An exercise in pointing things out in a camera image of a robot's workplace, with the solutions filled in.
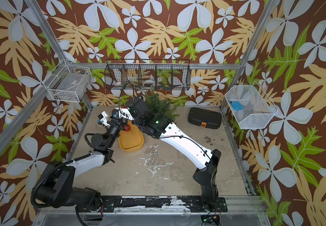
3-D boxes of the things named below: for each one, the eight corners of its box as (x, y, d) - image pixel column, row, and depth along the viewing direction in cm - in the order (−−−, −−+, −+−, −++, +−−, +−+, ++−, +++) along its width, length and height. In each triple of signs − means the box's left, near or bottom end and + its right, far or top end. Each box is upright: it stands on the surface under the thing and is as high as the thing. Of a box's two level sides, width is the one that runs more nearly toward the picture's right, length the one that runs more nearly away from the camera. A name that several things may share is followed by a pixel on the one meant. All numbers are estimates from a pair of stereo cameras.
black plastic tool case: (186, 125, 111) (188, 120, 105) (188, 112, 120) (189, 106, 114) (219, 131, 107) (222, 125, 102) (218, 116, 116) (221, 111, 111)
